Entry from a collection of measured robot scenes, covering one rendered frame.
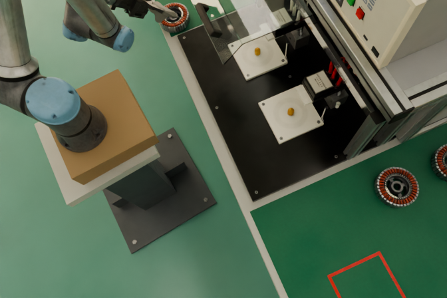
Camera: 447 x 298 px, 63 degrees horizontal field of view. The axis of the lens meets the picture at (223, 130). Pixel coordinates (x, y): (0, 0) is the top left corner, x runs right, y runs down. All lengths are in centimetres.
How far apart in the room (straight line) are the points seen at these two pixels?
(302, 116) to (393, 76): 37
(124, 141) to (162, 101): 98
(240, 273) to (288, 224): 78
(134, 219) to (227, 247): 48
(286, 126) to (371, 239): 40
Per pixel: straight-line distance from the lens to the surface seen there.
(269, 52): 126
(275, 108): 116
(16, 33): 103
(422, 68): 91
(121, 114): 119
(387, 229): 115
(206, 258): 186
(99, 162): 116
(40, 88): 104
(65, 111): 100
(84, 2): 97
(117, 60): 233
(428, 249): 118
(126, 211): 196
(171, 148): 197
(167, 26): 136
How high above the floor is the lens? 184
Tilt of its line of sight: 68 degrees down
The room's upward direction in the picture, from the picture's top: 14 degrees counter-clockwise
